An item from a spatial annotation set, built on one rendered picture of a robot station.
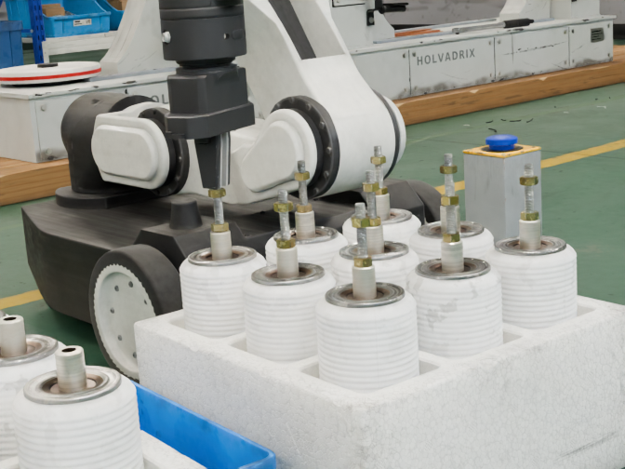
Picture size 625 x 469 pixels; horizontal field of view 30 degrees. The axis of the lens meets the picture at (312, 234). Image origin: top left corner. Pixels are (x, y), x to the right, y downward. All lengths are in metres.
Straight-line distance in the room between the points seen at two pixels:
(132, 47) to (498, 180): 2.21
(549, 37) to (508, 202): 3.20
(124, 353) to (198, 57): 0.58
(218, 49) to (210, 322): 0.29
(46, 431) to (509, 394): 0.47
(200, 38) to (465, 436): 0.47
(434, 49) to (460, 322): 3.05
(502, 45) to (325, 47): 2.77
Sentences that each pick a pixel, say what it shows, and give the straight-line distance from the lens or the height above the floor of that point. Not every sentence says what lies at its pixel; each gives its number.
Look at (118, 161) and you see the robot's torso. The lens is 1.92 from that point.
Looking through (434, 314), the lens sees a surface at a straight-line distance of 1.15.
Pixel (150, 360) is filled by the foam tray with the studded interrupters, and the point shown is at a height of 0.14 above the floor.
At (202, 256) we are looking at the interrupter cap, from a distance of 1.29.
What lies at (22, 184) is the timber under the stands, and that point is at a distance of 3.11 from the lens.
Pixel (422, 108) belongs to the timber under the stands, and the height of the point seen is 0.05.
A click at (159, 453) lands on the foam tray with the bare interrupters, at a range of 0.97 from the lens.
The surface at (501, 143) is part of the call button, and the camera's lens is 1.48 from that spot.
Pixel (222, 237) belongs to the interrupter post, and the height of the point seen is 0.28.
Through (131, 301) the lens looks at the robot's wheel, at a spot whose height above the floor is 0.13.
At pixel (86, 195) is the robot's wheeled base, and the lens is 2.07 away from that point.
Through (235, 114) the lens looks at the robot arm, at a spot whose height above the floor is 0.41.
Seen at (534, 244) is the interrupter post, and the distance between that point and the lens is 1.25.
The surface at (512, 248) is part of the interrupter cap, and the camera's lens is 1.24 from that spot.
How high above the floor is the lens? 0.56
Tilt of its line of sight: 13 degrees down
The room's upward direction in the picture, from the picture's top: 4 degrees counter-clockwise
